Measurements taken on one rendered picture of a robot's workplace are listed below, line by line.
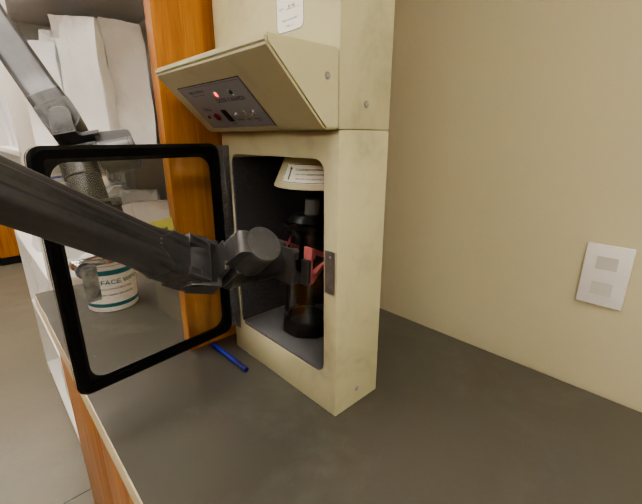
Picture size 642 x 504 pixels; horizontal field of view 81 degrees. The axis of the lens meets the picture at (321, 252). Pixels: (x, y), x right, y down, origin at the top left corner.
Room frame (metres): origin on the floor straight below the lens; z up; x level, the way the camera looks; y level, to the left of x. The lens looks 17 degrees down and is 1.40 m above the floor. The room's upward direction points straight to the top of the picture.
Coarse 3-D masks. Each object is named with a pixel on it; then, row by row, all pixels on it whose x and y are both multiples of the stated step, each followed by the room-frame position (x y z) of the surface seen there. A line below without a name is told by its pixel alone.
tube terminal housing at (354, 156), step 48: (240, 0) 0.70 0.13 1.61; (336, 0) 0.54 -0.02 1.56; (384, 0) 0.59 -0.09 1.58; (384, 48) 0.59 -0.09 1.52; (384, 96) 0.60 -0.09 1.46; (240, 144) 0.72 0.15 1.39; (288, 144) 0.61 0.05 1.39; (336, 144) 0.54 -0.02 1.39; (384, 144) 0.60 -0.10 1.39; (336, 192) 0.53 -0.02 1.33; (384, 192) 0.61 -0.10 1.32; (336, 240) 0.53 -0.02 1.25; (336, 288) 0.53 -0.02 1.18; (240, 336) 0.75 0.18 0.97; (336, 336) 0.53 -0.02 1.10; (336, 384) 0.53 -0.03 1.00
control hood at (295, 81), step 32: (192, 64) 0.59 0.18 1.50; (224, 64) 0.54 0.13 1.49; (256, 64) 0.50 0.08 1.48; (288, 64) 0.47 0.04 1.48; (320, 64) 0.51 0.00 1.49; (256, 96) 0.55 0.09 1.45; (288, 96) 0.51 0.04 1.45; (320, 96) 0.51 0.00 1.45; (224, 128) 0.69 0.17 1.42; (256, 128) 0.62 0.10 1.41; (288, 128) 0.57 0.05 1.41; (320, 128) 0.52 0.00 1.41
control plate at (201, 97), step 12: (204, 84) 0.61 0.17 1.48; (216, 84) 0.59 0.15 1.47; (228, 84) 0.57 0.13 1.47; (240, 84) 0.55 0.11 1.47; (192, 96) 0.66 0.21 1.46; (204, 96) 0.64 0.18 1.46; (228, 96) 0.59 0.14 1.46; (240, 96) 0.57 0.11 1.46; (252, 96) 0.56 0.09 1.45; (204, 108) 0.67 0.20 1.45; (216, 108) 0.65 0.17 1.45; (228, 108) 0.62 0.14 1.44; (240, 108) 0.60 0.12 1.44; (252, 108) 0.58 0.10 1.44; (216, 120) 0.68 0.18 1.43; (228, 120) 0.66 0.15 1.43; (240, 120) 0.63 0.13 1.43; (252, 120) 0.61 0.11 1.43; (264, 120) 0.59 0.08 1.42
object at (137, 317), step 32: (128, 160) 0.62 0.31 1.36; (160, 160) 0.66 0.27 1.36; (192, 160) 0.70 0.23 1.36; (96, 192) 0.57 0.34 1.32; (128, 192) 0.61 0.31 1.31; (160, 192) 0.65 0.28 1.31; (192, 192) 0.70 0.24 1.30; (160, 224) 0.64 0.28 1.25; (192, 224) 0.69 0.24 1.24; (96, 256) 0.56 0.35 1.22; (128, 288) 0.59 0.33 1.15; (160, 288) 0.63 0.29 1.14; (96, 320) 0.55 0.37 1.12; (128, 320) 0.59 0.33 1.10; (160, 320) 0.63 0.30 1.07; (192, 320) 0.67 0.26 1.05; (96, 352) 0.54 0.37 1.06; (128, 352) 0.58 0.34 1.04
